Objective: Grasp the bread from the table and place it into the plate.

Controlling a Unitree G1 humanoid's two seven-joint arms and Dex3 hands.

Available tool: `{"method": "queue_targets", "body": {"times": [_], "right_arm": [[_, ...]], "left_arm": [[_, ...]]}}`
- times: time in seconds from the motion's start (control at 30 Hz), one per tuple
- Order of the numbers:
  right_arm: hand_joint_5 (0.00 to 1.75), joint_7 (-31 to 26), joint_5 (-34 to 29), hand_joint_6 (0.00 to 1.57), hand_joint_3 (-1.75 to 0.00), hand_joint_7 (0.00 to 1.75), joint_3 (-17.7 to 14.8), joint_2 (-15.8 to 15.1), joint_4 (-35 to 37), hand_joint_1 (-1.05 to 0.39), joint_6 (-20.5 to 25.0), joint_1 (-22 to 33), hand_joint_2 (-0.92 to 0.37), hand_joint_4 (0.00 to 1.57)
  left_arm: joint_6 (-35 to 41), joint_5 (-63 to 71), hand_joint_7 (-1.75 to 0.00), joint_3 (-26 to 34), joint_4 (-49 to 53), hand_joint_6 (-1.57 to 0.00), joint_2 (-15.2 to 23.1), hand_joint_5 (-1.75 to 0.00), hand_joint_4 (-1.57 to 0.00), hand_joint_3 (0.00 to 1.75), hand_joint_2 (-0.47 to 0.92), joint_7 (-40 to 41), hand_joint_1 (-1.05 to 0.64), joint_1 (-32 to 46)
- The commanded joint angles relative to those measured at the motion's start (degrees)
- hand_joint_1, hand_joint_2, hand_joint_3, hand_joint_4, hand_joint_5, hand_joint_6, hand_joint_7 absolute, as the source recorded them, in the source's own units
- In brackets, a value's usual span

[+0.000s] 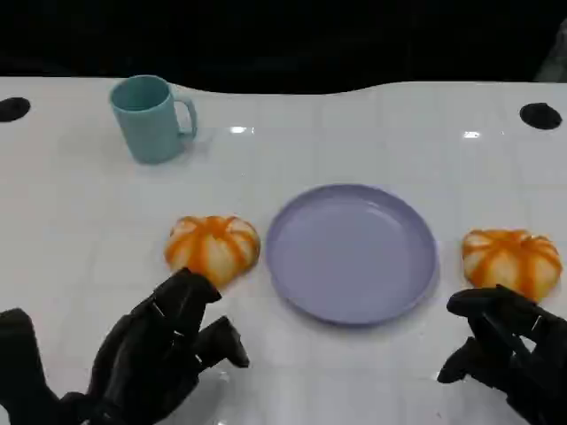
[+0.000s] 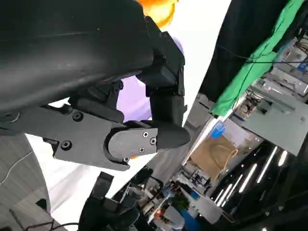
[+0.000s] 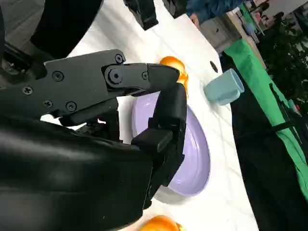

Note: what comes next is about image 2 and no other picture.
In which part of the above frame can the black cloth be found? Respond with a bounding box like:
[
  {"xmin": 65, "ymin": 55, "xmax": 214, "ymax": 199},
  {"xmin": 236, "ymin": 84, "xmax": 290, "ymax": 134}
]
[{"xmin": 199, "ymin": 0, "xmax": 295, "ymax": 103}]

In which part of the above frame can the blue plastic container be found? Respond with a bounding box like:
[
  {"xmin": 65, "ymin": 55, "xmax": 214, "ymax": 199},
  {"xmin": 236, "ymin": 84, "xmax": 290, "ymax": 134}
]
[{"xmin": 211, "ymin": 121, "xmax": 226, "ymax": 139}]

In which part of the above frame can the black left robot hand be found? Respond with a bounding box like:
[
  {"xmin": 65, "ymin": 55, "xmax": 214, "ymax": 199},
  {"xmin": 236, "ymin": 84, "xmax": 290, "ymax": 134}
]
[{"xmin": 0, "ymin": 0, "xmax": 192, "ymax": 172}]

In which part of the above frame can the lilac plate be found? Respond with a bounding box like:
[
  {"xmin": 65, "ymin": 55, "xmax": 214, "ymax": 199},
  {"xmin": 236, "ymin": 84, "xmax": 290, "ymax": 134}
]
[{"xmin": 115, "ymin": 36, "xmax": 186, "ymax": 121}]

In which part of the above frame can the thin black cable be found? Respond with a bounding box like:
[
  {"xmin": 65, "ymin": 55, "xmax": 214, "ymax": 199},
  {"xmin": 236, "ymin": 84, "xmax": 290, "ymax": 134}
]
[{"xmin": 215, "ymin": 45, "xmax": 308, "ymax": 65}]

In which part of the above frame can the grey metal cabinet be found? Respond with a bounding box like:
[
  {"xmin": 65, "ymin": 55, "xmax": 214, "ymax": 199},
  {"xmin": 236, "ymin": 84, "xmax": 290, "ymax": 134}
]
[{"xmin": 240, "ymin": 98, "xmax": 308, "ymax": 157}]

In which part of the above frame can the black machine base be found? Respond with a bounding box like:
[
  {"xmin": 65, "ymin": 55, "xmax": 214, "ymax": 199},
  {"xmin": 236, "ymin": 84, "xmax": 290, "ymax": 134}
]
[{"xmin": 78, "ymin": 171, "xmax": 141, "ymax": 231}]

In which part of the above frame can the brown paper bag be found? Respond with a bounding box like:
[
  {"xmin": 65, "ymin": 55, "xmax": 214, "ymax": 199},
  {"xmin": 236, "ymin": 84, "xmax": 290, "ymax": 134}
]
[{"xmin": 189, "ymin": 135, "xmax": 239, "ymax": 181}]

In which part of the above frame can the green cloth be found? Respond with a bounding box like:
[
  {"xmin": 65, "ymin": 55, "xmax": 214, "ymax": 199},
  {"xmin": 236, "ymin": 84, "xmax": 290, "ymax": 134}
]
[{"xmin": 210, "ymin": 0, "xmax": 308, "ymax": 118}]

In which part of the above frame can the orange toy bread roll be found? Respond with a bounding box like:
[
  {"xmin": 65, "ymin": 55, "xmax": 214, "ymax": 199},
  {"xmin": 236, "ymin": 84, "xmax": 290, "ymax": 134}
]
[{"xmin": 136, "ymin": 0, "xmax": 177, "ymax": 27}]

